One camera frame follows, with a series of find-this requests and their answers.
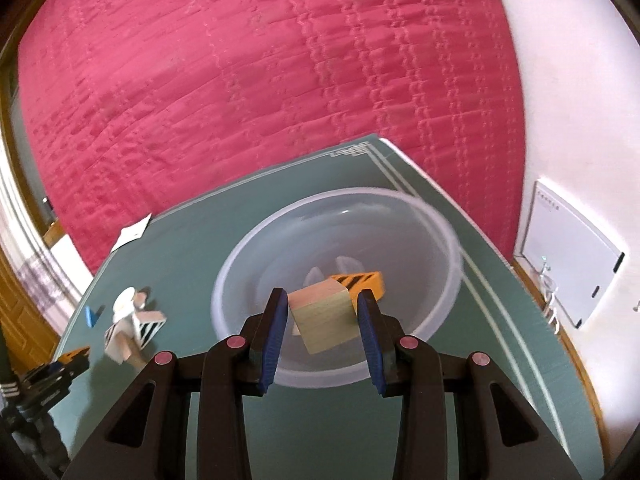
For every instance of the black white striped block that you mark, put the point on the black white striped block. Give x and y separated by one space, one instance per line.
150 329

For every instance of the small blue block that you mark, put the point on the small blue block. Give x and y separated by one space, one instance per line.
92 316

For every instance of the white paper card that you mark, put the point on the white paper card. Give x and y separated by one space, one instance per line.
131 234

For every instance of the red quilted blanket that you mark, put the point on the red quilted blanket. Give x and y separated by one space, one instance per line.
250 85

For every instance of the white curtain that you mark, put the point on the white curtain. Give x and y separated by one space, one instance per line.
30 240

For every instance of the plain wooden cube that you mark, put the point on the plain wooden cube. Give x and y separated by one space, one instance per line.
325 320

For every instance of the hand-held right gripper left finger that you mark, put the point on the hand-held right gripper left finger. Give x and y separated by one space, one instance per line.
270 340

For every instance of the wooden door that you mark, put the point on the wooden door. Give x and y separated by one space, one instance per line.
20 310

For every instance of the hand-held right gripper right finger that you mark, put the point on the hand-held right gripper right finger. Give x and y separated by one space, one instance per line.
370 350

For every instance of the white wall box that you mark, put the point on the white wall box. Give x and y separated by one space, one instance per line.
565 255

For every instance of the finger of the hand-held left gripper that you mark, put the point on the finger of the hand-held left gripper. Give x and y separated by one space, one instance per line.
55 375

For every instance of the light wooden block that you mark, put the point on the light wooden block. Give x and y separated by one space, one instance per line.
122 347

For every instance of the clear plastic basin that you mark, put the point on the clear plastic basin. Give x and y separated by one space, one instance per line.
350 220

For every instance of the orange black-striped block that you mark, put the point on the orange black-striped block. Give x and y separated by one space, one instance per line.
372 287

